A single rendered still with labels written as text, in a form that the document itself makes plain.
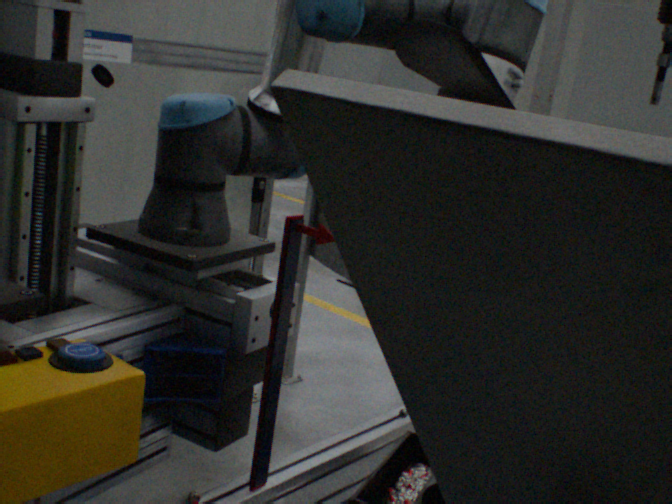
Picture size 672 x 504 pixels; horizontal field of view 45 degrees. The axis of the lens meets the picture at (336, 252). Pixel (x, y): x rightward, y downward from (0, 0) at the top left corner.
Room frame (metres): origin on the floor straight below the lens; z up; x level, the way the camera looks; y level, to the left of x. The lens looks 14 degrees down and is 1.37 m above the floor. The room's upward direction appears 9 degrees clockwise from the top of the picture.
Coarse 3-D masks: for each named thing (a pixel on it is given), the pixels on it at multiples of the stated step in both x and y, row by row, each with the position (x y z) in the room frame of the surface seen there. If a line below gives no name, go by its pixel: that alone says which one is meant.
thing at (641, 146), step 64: (320, 128) 0.30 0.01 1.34; (384, 128) 0.27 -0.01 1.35; (448, 128) 0.26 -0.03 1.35; (512, 128) 0.24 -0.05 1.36; (576, 128) 0.24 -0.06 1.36; (320, 192) 0.32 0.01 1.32; (384, 192) 0.30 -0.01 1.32; (448, 192) 0.27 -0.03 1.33; (512, 192) 0.26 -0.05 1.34; (576, 192) 0.24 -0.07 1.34; (640, 192) 0.22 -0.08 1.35; (384, 256) 0.33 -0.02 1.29; (448, 256) 0.30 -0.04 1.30; (512, 256) 0.27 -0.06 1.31; (576, 256) 0.26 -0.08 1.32; (640, 256) 0.24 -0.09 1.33; (384, 320) 0.36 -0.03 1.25; (448, 320) 0.33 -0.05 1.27; (512, 320) 0.30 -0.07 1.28; (576, 320) 0.27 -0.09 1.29; (640, 320) 0.26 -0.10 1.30; (448, 384) 0.36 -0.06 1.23; (512, 384) 0.33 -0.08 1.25; (576, 384) 0.30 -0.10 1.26; (640, 384) 0.28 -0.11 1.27; (448, 448) 0.41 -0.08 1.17; (512, 448) 0.37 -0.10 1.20; (576, 448) 0.33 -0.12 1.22; (640, 448) 0.30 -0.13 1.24
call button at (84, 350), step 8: (72, 344) 0.68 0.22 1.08; (80, 344) 0.69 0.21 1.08; (88, 344) 0.69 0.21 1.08; (64, 352) 0.66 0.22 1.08; (72, 352) 0.67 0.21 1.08; (80, 352) 0.67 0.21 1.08; (88, 352) 0.67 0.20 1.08; (96, 352) 0.67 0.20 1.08; (104, 352) 0.68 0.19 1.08; (64, 360) 0.66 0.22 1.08; (72, 360) 0.66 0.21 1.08; (80, 360) 0.66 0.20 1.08; (88, 360) 0.66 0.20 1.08; (96, 360) 0.66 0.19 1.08; (104, 360) 0.68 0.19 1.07
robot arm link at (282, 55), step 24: (288, 0) 1.30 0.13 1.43; (288, 24) 1.30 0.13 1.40; (288, 48) 1.30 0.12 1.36; (312, 48) 1.31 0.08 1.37; (264, 72) 1.34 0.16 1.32; (312, 72) 1.33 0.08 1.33; (264, 96) 1.33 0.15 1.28; (264, 120) 1.32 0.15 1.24; (264, 144) 1.32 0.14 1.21; (288, 144) 1.33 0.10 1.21; (264, 168) 1.33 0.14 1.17; (288, 168) 1.35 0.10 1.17
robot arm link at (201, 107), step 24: (192, 96) 1.32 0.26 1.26; (216, 96) 1.33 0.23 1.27; (168, 120) 1.27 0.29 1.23; (192, 120) 1.26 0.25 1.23; (216, 120) 1.27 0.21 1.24; (240, 120) 1.31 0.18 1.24; (168, 144) 1.27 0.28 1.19; (192, 144) 1.26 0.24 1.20; (216, 144) 1.27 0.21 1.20; (240, 144) 1.29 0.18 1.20; (168, 168) 1.27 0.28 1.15; (192, 168) 1.26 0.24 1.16; (216, 168) 1.28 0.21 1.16; (240, 168) 1.31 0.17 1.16
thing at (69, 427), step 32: (0, 384) 0.61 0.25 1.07; (32, 384) 0.61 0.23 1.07; (64, 384) 0.62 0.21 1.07; (96, 384) 0.63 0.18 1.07; (128, 384) 0.66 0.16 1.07; (0, 416) 0.56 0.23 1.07; (32, 416) 0.58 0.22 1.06; (64, 416) 0.61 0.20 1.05; (96, 416) 0.63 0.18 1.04; (128, 416) 0.66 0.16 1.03; (0, 448) 0.56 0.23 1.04; (32, 448) 0.58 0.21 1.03; (64, 448) 0.61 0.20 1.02; (96, 448) 0.63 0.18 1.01; (128, 448) 0.66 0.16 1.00; (0, 480) 0.56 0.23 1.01; (32, 480) 0.59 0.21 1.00; (64, 480) 0.61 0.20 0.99
